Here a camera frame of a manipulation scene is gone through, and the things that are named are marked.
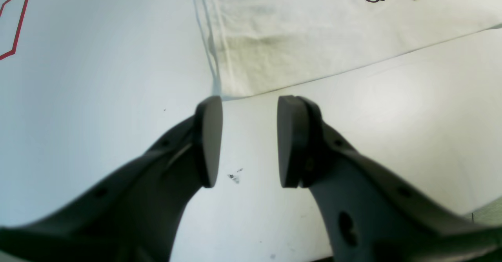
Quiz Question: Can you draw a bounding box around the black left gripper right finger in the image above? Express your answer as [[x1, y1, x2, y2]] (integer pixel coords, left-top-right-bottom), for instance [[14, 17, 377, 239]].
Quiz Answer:
[[277, 95, 501, 262]]

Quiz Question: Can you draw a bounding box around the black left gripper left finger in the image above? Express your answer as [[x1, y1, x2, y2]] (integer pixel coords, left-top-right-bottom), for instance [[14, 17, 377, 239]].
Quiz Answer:
[[0, 96, 223, 262]]

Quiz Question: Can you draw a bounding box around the white printed T-shirt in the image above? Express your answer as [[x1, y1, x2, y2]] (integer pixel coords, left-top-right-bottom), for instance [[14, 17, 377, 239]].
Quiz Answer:
[[194, 0, 502, 99]]

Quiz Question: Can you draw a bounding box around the red triangle sticker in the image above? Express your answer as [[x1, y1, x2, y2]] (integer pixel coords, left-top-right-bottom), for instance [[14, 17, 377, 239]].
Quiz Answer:
[[0, 0, 30, 60]]

